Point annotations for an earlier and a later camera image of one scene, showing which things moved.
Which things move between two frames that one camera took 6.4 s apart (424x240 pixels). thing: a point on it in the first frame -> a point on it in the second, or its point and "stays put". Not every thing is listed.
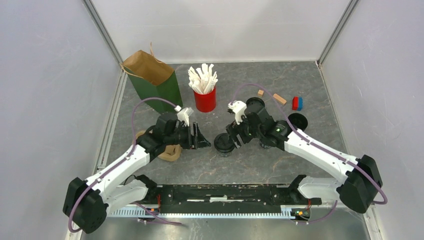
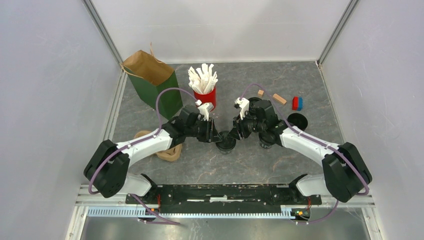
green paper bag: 154,78 stays put
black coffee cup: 299,120 stays put
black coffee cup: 225,152 stays put
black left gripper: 197,141 -> 211,134
